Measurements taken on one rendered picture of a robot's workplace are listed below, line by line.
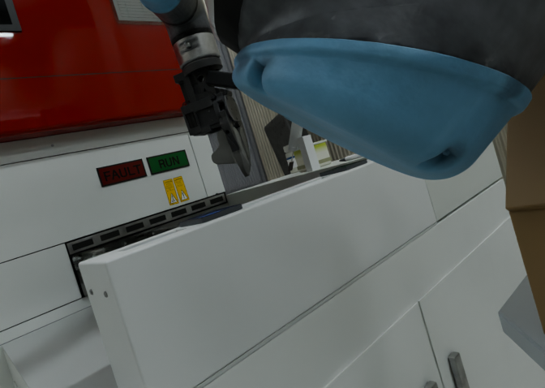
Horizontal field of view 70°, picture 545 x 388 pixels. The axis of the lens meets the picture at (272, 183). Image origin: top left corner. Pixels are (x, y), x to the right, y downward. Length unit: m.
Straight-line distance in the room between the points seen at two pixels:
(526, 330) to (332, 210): 0.26
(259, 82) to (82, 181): 0.88
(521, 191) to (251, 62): 0.22
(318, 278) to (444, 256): 0.32
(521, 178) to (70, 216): 0.89
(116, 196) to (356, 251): 0.66
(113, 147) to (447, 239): 0.79
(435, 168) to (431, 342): 0.56
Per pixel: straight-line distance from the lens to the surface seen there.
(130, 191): 1.05
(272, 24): 0.16
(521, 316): 0.39
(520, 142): 0.34
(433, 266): 0.73
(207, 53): 0.70
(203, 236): 0.40
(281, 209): 0.47
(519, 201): 0.32
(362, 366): 0.57
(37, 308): 0.99
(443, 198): 0.79
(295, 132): 0.93
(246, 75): 0.16
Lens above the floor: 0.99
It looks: 2 degrees down
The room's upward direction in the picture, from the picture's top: 17 degrees counter-clockwise
